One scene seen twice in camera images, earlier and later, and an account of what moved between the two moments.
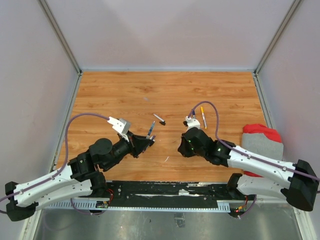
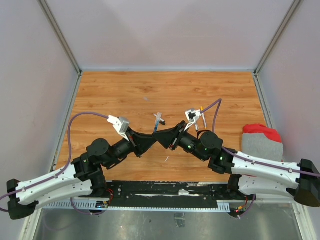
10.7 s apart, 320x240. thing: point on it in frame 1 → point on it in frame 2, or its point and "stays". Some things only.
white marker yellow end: [204, 120] stays
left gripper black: [141, 140] stays
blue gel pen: [151, 130] → [156, 126]
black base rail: [171, 193] stays
